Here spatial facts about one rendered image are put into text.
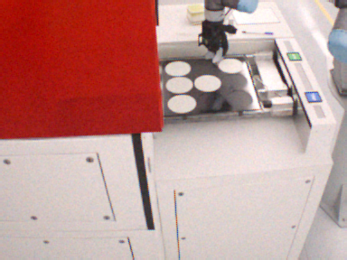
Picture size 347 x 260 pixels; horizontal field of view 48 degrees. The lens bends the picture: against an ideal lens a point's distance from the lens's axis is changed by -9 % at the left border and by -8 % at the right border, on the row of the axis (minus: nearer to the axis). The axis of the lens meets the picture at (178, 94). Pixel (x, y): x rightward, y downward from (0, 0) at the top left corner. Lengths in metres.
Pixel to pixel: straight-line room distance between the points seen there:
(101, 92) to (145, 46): 0.15
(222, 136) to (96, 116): 0.69
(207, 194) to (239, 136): 0.24
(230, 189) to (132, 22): 0.83
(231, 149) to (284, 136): 0.21
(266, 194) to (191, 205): 0.27
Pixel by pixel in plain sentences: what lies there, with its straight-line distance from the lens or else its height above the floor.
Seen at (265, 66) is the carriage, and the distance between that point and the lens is 1.79.
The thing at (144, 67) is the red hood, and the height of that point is 1.41.
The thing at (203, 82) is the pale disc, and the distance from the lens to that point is 1.65.
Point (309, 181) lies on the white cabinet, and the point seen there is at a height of 0.74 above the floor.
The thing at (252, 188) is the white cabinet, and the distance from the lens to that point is 1.49.
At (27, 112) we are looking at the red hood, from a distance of 0.97.
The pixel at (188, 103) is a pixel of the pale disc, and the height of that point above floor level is 0.90.
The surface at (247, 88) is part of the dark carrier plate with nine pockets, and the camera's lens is 1.63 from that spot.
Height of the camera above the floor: 1.90
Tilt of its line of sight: 39 degrees down
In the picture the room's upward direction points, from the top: 3 degrees counter-clockwise
